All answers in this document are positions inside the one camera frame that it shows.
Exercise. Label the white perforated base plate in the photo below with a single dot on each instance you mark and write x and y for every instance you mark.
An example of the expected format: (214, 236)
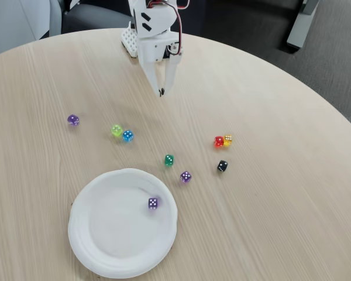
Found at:
(129, 41)

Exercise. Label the dark grey chair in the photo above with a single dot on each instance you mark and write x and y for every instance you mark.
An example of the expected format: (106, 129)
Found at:
(96, 19)

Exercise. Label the white cabinet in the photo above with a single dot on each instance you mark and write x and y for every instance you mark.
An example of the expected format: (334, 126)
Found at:
(14, 23)

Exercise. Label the white paper plate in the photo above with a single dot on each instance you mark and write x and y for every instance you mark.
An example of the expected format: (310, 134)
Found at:
(120, 228)

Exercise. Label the purple translucent die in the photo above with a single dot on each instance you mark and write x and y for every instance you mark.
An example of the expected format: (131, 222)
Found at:
(72, 120)
(153, 203)
(185, 177)

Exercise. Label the yellow translucent die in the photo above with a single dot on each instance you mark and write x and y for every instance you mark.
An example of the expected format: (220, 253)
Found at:
(228, 140)

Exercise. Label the blue translucent die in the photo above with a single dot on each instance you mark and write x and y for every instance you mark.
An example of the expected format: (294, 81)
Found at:
(127, 136)

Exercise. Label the red translucent die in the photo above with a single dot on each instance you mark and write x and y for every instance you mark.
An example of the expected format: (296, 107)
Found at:
(218, 142)

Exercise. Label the black die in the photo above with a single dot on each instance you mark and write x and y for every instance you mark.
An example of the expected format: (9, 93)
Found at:
(222, 166)

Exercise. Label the grey desk leg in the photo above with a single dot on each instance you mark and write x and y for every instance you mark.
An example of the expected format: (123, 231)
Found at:
(299, 27)

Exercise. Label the dark green translucent die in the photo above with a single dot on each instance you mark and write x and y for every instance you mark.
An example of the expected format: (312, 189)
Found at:
(169, 161)

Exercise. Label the lime green translucent die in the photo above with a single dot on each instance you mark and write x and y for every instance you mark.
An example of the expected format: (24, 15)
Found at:
(116, 130)

